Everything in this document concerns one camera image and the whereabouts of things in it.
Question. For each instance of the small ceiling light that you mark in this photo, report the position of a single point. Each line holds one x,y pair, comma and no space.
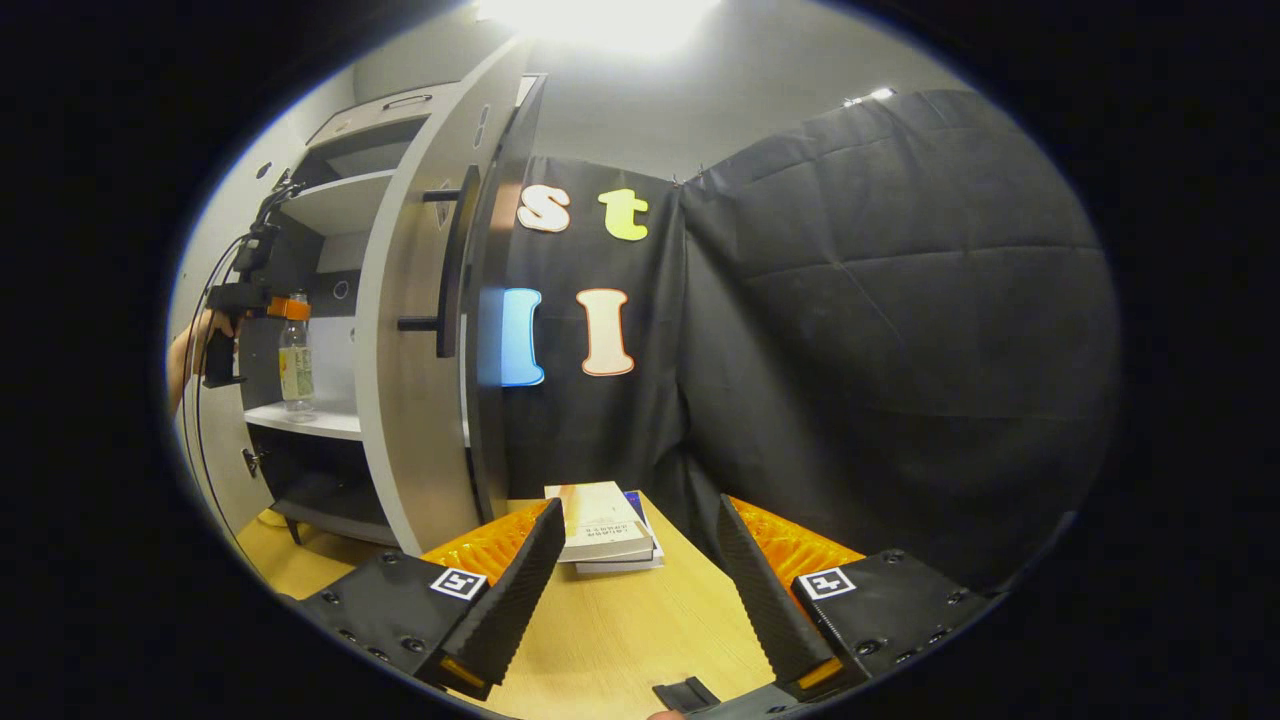
870,96

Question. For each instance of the grey wooden cabinet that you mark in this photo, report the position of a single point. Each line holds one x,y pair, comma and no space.
495,400

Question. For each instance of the large ceiling light panel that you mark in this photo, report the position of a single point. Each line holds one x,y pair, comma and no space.
600,20

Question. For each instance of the clear plastic bottle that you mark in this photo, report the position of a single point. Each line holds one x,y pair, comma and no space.
296,370

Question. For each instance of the beige book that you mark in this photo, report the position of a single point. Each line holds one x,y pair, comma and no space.
600,520

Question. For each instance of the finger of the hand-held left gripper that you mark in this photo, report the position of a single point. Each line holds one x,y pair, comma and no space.
288,308

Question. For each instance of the small yellow object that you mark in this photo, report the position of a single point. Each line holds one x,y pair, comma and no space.
272,517

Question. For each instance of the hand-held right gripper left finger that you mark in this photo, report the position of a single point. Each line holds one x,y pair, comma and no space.
510,600

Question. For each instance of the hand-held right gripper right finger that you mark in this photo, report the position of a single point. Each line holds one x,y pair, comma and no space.
770,600

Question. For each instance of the grey cabinet drawer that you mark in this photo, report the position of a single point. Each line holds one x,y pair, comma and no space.
370,118

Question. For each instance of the black backdrop cloth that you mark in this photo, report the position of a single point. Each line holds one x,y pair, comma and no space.
880,330

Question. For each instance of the blue book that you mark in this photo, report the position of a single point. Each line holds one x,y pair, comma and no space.
640,508

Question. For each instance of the grey cabinet door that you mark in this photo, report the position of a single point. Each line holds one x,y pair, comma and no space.
222,445
410,420

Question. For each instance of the white book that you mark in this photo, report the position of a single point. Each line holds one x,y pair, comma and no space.
625,566

